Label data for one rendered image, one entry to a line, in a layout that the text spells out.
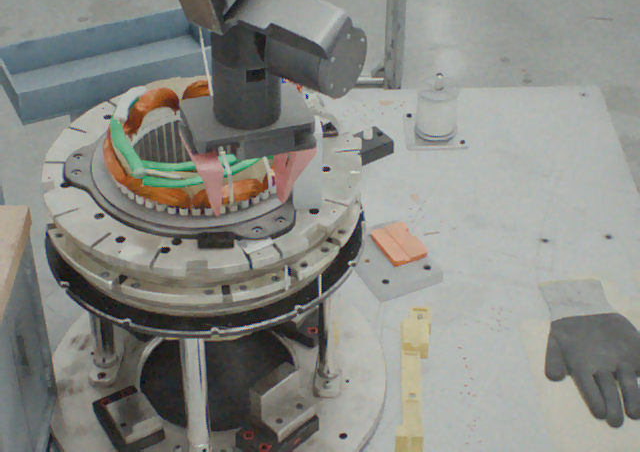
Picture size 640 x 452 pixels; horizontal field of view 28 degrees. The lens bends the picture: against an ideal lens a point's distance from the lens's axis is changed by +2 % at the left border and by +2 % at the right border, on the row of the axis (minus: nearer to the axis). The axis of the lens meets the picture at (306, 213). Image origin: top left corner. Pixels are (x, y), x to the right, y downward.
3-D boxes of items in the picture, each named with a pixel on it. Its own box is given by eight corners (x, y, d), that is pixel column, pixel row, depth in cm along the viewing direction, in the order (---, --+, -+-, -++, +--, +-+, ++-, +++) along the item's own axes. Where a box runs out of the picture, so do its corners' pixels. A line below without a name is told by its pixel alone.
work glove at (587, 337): (681, 429, 143) (684, 416, 141) (556, 430, 142) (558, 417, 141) (631, 282, 161) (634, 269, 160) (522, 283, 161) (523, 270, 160)
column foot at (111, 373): (125, 345, 150) (125, 340, 150) (114, 387, 145) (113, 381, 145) (100, 344, 150) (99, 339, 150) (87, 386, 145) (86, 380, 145)
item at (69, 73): (204, 185, 178) (190, 3, 160) (234, 229, 170) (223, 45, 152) (27, 235, 170) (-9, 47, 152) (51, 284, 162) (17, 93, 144)
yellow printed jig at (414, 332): (427, 460, 139) (429, 438, 137) (394, 457, 140) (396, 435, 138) (430, 319, 156) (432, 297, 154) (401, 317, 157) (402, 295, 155)
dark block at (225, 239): (198, 239, 119) (197, 228, 118) (234, 238, 119) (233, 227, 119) (198, 249, 118) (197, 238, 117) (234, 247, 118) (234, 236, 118)
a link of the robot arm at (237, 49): (238, -39, 103) (192, -12, 99) (308, -13, 99) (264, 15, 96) (240, 39, 107) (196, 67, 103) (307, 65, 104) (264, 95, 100)
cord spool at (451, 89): (459, 141, 185) (463, 99, 180) (415, 142, 185) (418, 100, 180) (454, 116, 190) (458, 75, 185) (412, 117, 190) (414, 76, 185)
